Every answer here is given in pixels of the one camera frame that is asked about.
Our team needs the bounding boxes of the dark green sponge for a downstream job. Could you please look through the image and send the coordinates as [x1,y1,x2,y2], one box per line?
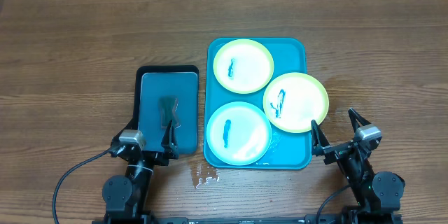
[158,96,181,129]

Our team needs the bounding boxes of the black water tray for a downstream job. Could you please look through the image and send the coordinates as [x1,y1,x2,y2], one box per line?
[133,65,199,155]

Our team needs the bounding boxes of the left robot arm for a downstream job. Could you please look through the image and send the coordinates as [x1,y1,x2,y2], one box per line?
[102,120,179,223]

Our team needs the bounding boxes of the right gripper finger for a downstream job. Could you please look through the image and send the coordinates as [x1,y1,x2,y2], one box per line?
[311,120,330,156]
[348,108,371,132]

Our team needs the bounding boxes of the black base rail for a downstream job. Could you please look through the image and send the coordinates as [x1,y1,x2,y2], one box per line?
[91,213,403,224]

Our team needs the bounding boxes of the green rimmed plate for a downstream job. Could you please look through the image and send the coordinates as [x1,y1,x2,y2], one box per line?
[213,38,274,95]
[262,72,329,133]

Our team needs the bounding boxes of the light blue rimmed plate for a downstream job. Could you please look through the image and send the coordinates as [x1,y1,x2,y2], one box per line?
[206,101,272,166]

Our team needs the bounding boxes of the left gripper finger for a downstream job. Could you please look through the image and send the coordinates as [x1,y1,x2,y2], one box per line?
[123,118,137,130]
[161,120,179,159]

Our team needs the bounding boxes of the teal plastic serving tray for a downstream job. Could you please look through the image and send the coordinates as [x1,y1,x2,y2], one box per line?
[204,37,312,170]

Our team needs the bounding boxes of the green rimmed plate top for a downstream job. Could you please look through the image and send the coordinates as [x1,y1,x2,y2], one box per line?
[213,38,274,95]

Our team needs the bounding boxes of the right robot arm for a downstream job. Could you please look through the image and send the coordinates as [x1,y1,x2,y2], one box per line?
[304,108,405,224]

